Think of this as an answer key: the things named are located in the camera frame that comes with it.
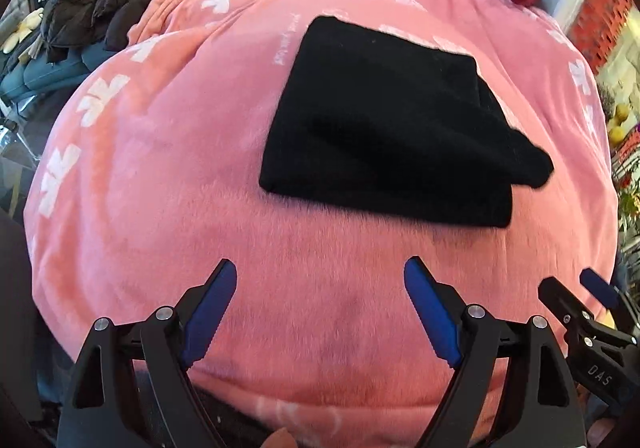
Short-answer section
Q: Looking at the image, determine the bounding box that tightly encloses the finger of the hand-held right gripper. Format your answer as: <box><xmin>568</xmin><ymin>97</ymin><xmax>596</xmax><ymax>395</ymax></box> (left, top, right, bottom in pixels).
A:
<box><xmin>579</xmin><ymin>267</ymin><xmax>640</xmax><ymax>336</ymax></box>
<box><xmin>537</xmin><ymin>275</ymin><xmax>640</xmax><ymax>410</ymax></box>

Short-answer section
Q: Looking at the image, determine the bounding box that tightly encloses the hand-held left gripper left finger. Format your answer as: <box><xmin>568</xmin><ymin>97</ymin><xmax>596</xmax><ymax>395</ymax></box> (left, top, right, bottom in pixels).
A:
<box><xmin>57</xmin><ymin>258</ymin><xmax>238</xmax><ymax>448</ymax></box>

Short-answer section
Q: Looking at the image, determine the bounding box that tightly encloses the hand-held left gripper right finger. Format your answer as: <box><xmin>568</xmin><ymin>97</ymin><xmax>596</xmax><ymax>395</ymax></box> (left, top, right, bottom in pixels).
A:
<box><xmin>402</xmin><ymin>255</ymin><xmax>588</xmax><ymax>448</ymax></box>

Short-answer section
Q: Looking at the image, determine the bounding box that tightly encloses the black knit garment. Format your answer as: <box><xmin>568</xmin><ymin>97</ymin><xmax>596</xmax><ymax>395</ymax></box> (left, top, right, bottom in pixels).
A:
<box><xmin>258</xmin><ymin>14</ymin><xmax>556</xmax><ymax>229</ymax></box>

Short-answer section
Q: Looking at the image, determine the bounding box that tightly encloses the pink printed blanket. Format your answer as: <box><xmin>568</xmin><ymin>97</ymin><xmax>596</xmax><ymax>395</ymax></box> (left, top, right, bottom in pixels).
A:
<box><xmin>22</xmin><ymin>0</ymin><xmax>621</xmax><ymax>448</ymax></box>

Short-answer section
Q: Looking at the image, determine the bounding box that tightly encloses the blue cushion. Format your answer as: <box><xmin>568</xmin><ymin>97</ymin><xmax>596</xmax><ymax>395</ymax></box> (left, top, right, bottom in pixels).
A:
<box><xmin>0</xmin><ymin>45</ymin><xmax>108</xmax><ymax>104</ymax></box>

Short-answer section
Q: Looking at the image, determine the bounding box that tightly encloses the dark puffy jacket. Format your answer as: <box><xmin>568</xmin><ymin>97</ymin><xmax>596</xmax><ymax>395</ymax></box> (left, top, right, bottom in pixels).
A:
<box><xmin>42</xmin><ymin>0</ymin><xmax>201</xmax><ymax>64</ymax></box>

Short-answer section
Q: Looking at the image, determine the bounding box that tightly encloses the small daisy flower pillow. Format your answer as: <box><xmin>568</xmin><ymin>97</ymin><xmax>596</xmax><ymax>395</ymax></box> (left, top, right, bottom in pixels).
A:
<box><xmin>0</xmin><ymin>8</ymin><xmax>46</xmax><ymax>56</ymax></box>

